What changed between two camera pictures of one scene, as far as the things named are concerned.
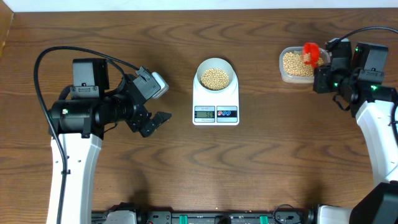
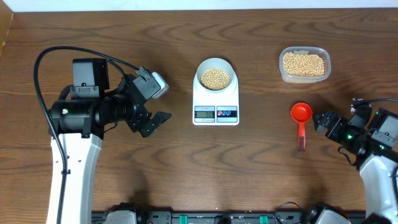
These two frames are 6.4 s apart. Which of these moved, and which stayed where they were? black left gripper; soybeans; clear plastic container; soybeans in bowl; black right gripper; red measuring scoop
Moved: red measuring scoop; black right gripper
Stayed: soybeans; soybeans in bowl; clear plastic container; black left gripper
